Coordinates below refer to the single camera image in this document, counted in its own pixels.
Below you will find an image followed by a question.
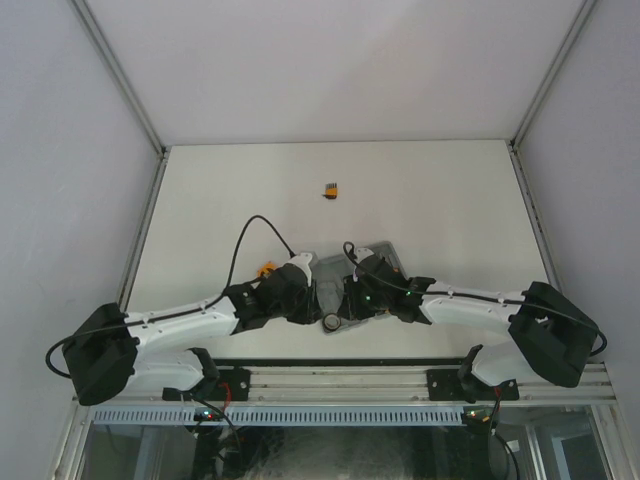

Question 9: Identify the orange tape measure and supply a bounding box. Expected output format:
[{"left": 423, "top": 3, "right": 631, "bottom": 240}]
[{"left": 256, "top": 261, "right": 278, "bottom": 278}]

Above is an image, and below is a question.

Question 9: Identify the grey plastic tool case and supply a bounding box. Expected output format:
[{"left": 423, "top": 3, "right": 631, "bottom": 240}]
[{"left": 312, "top": 241, "right": 407, "bottom": 335}]

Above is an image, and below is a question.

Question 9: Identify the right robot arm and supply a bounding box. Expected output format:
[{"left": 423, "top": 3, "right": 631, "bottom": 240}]
[{"left": 344, "top": 243, "right": 608, "bottom": 402}]

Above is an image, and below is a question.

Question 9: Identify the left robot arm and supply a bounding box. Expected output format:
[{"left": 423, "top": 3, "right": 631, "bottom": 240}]
[{"left": 62, "top": 252, "right": 319, "bottom": 406}]

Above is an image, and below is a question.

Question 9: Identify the orange hex key set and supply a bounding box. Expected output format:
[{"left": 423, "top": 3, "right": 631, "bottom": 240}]
[{"left": 322, "top": 183, "right": 338, "bottom": 200}]

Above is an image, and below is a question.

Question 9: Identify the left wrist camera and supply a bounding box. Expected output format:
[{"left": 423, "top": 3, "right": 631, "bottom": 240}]
[{"left": 288, "top": 251, "right": 318, "bottom": 277}]

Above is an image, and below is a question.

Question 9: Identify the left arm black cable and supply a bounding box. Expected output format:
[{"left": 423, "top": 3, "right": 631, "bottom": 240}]
[{"left": 226, "top": 214, "right": 296, "bottom": 291}]

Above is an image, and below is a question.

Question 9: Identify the aluminium front rail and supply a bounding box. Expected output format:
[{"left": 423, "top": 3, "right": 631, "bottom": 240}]
[{"left": 72, "top": 363, "right": 617, "bottom": 406}]

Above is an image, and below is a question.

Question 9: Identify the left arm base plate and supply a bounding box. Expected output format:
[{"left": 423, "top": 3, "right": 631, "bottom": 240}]
[{"left": 162, "top": 367, "right": 251, "bottom": 402}]

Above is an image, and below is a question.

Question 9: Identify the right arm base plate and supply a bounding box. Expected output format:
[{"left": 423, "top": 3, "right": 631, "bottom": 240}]
[{"left": 426, "top": 369, "right": 520, "bottom": 403}]

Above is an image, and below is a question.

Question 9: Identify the grey slotted cable duct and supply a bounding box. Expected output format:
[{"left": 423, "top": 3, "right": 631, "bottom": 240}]
[{"left": 92, "top": 406, "right": 464, "bottom": 427}]

